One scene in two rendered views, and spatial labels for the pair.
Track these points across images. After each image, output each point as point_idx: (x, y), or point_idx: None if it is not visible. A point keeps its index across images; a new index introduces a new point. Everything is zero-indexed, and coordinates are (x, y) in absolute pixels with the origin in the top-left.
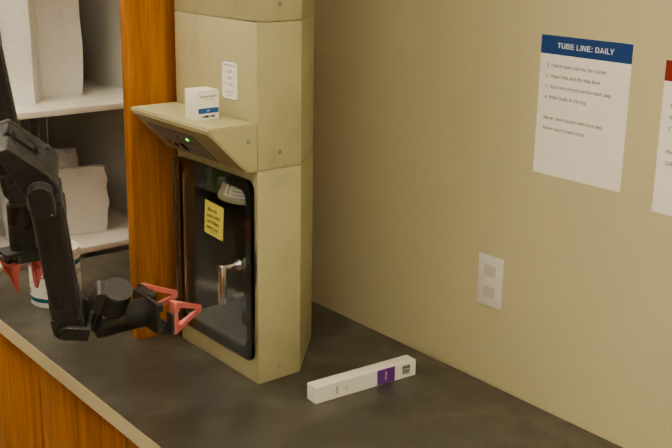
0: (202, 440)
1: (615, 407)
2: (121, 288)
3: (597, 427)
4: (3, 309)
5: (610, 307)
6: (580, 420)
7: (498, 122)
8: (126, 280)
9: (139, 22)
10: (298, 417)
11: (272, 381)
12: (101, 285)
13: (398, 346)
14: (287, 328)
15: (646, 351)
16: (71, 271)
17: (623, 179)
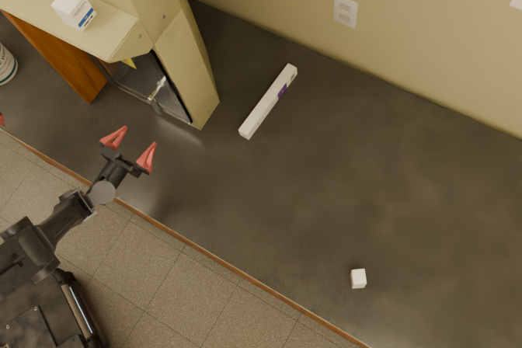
0: (197, 214)
1: (450, 89)
2: (106, 190)
3: (434, 93)
4: None
5: (455, 46)
6: (421, 88)
7: None
8: (104, 180)
9: None
10: (245, 161)
11: (207, 122)
12: (91, 198)
13: (271, 38)
14: (207, 93)
15: (482, 72)
16: (73, 225)
17: None
